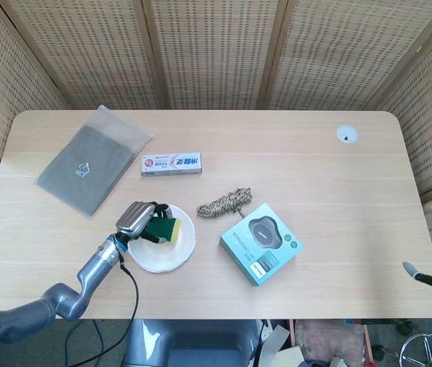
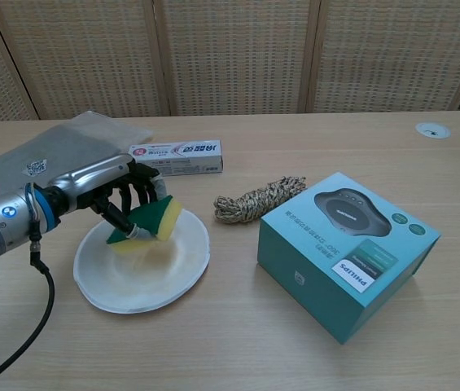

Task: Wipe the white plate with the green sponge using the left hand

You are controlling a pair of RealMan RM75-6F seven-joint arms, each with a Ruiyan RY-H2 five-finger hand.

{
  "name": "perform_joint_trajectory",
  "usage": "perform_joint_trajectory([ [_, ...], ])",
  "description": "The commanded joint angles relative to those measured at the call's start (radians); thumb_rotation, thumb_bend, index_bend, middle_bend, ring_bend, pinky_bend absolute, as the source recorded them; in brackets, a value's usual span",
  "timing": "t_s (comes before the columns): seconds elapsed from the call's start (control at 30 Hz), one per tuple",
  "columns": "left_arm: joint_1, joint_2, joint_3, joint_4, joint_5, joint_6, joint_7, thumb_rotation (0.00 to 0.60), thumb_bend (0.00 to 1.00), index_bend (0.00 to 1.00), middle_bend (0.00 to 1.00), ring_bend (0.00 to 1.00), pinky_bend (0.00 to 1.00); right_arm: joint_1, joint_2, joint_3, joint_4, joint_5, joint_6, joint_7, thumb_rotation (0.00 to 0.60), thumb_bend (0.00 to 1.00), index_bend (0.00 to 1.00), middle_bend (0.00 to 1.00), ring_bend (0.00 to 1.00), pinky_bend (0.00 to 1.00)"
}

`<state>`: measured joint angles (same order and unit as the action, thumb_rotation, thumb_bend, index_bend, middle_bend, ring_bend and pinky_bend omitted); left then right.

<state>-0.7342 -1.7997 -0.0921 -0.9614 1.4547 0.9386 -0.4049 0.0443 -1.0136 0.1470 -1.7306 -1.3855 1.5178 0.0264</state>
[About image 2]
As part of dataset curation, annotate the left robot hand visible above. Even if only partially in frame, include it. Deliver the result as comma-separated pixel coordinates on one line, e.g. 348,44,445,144
47,154,166,242

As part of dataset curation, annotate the yellow green sponge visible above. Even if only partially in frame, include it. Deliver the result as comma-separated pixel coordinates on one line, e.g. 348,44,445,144
106,195,183,258

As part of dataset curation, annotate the white paper plate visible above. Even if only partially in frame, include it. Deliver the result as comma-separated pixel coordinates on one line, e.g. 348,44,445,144
72,208,210,315

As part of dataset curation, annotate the grey cloth in plastic bag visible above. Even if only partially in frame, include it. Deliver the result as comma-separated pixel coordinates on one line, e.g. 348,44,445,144
0,110,153,203

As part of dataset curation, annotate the white toothpaste box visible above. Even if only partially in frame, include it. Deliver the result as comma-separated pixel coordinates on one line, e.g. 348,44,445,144
127,139,225,177

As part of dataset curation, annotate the woven folding screen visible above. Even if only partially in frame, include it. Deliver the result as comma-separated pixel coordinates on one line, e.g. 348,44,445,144
0,0,460,127

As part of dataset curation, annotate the teal Philips speaker box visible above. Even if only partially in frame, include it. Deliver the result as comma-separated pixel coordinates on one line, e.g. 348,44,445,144
256,171,443,335

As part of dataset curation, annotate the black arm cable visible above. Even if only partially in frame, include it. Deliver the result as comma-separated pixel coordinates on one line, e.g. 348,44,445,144
0,183,55,391

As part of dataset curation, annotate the bundle of braided rope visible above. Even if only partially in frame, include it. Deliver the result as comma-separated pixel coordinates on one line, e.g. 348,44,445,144
213,175,308,224

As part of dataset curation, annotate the white table cable grommet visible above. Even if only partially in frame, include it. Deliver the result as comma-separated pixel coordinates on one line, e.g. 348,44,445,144
415,122,452,140

